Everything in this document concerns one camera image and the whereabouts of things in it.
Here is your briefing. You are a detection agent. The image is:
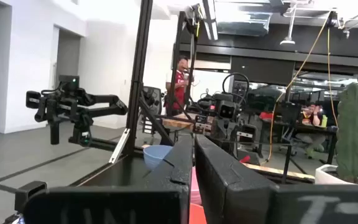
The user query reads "black table mat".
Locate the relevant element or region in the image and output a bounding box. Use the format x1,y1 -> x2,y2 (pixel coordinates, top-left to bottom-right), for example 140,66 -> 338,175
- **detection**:
70,154 -> 170,188

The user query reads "black desk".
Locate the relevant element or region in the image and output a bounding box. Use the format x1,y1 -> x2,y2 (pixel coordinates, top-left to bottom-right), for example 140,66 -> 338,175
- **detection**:
259,119 -> 338,166

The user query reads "green cactus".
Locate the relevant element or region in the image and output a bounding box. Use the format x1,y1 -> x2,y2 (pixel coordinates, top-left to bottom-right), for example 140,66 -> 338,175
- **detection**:
336,82 -> 358,184

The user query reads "blue plastic bowl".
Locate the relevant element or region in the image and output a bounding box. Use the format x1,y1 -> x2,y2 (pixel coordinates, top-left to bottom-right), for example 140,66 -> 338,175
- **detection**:
143,144 -> 174,170

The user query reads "white hexagonal plant pot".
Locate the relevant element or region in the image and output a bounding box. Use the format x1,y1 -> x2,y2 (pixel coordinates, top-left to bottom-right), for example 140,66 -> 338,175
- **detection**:
314,164 -> 358,185

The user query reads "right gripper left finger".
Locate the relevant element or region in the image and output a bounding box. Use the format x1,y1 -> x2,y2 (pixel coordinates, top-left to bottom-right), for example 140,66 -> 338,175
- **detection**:
141,133 -> 195,224

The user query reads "wooden cutting board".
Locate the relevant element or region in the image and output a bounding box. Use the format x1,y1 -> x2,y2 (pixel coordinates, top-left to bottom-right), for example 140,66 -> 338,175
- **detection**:
222,141 -> 316,184

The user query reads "pink plastic bowl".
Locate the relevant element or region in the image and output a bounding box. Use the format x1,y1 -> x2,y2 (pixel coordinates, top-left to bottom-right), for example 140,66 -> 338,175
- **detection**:
191,167 -> 202,206

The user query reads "person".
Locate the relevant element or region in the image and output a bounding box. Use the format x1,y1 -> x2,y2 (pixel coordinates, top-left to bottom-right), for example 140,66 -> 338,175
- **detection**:
301,104 -> 326,127
165,55 -> 195,116

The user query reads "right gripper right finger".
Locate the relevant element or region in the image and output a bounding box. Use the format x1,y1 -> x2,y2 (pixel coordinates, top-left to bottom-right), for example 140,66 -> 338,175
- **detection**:
194,134 -> 276,224

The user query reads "red plastic bowl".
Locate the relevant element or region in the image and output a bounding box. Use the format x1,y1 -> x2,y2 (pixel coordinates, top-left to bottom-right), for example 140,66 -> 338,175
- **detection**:
188,203 -> 208,224

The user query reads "silver aluminium bar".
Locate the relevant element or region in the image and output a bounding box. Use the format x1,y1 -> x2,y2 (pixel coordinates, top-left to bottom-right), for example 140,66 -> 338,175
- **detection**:
109,128 -> 131,164

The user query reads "hanging ceiling lamp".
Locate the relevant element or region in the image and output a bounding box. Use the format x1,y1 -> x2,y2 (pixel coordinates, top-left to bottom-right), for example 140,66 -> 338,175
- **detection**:
280,6 -> 296,46

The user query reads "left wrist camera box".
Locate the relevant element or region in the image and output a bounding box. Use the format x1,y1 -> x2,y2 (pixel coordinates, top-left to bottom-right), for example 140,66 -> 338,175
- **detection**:
219,104 -> 237,121

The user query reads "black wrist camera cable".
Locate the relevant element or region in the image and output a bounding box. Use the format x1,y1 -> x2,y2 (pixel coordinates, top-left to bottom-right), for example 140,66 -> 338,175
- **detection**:
221,72 -> 250,96

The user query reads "yellow hanging cable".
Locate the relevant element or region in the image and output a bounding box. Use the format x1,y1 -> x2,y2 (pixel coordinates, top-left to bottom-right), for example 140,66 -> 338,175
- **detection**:
267,12 -> 332,162
326,27 -> 339,128

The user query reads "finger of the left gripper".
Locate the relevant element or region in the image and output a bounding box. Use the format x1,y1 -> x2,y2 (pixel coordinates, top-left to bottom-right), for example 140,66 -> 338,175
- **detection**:
218,136 -> 228,153
227,136 -> 236,156

